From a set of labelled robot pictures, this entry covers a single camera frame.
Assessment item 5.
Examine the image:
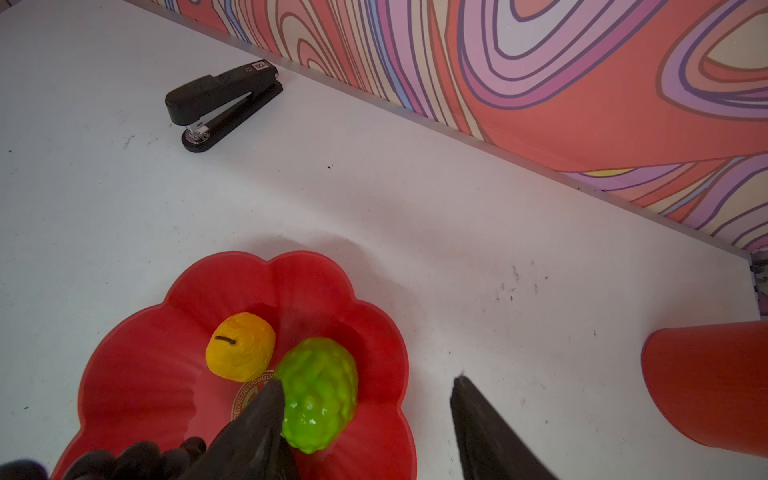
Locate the dark fake avocado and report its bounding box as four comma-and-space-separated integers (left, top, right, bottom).
0, 436, 208, 480

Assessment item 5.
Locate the yellow fake lemon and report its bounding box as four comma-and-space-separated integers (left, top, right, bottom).
205, 312, 276, 383

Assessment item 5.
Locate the black stapler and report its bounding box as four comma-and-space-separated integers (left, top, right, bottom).
165, 60, 283, 153

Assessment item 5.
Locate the bumpy green fake fruit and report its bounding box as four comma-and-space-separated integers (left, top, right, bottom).
274, 337, 359, 455

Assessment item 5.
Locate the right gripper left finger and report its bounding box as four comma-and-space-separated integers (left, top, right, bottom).
181, 380, 300, 480

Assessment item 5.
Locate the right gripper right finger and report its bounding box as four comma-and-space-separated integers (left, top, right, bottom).
450, 375, 556, 480

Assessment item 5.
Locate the red flower-shaped fruit bowl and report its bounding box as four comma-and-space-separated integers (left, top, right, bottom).
53, 251, 417, 479

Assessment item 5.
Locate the red pen cup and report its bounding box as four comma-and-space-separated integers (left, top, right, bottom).
641, 321, 767, 458

